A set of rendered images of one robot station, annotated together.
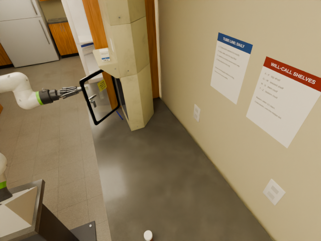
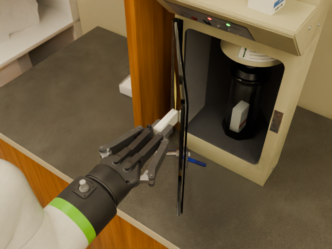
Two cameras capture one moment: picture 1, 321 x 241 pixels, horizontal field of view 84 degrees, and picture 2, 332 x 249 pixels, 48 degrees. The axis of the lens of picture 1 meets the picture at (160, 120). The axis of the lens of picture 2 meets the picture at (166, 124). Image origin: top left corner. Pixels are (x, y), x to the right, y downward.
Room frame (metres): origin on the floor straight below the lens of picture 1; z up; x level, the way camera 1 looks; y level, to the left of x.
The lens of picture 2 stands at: (0.69, 0.84, 1.85)
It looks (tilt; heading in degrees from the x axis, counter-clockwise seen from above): 45 degrees down; 326
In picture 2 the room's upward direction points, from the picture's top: straight up
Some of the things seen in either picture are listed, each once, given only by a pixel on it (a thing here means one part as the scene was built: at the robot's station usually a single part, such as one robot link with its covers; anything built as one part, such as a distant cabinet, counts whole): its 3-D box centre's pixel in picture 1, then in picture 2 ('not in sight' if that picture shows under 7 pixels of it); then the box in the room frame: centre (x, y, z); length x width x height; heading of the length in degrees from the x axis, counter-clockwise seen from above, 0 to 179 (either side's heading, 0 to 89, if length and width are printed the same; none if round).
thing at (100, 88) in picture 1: (102, 95); (176, 122); (1.22, 0.44, 1.19); 0.30 x 0.01 x 0.40; 148
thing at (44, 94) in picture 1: (46, 96); (87, 203); (1.05, 0.75, 1.31); 0.09 x 0.06 x 0.12; 21
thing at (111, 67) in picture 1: (105, 63); (224, 18); (1.19, 0.35, 1.46); 0.32 x 0.11 x 0.10; 21
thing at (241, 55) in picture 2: not in sight; (257, 36); (1.23, 0.20, 1.34); 0.18 x 0.18 x 0.05
